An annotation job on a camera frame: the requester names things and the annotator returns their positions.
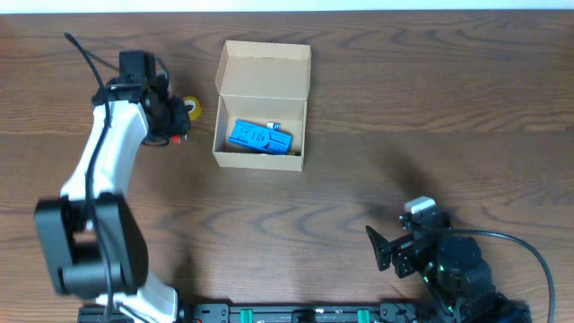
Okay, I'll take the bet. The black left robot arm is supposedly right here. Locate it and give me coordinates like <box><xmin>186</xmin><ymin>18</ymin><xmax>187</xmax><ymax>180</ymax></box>
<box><xmin>34</xmin><ymin>50</ymin><xmax>191</xmax><ymax>322</ymax></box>

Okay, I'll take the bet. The small white blue item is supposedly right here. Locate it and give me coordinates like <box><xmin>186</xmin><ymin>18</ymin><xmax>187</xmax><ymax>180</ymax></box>
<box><xmin>266</xmin><ymin>122</ymin><xmax>281</xmax><ymax>131</ymax></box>

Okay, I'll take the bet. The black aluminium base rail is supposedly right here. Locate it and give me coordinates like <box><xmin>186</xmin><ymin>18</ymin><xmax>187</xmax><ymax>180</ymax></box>
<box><xmin>76</xmin><ymin>302</ymin><xmax>533</xmax><ymax>323</ymax></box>

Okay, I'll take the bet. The blue plastic block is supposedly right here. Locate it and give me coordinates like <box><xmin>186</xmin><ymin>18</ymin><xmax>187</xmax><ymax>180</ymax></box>
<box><xmin>229</xmin><ymin>120</ymin><xmax>292</xmax><ymax>155</ymax></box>

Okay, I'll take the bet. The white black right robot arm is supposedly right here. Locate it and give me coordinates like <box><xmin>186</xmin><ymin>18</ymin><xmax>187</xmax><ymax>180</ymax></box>
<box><xmin>366</xmin><ymin>206</ymin><xmax>532</xmax><ymax>323</ymax></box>

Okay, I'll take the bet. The brown cardboard box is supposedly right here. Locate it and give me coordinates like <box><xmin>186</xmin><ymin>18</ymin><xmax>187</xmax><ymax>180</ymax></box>
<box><xmin>213</xmin><ymin>40</ymin><xmax>311</xmax><ymax>171</ymax></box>

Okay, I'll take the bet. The yellow clear tape roll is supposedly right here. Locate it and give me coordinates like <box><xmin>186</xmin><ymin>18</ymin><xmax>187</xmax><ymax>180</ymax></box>
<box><xmin>183</xmin><ymin>96</ymin><xmax>202</xmax><ymax>121</ymax></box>

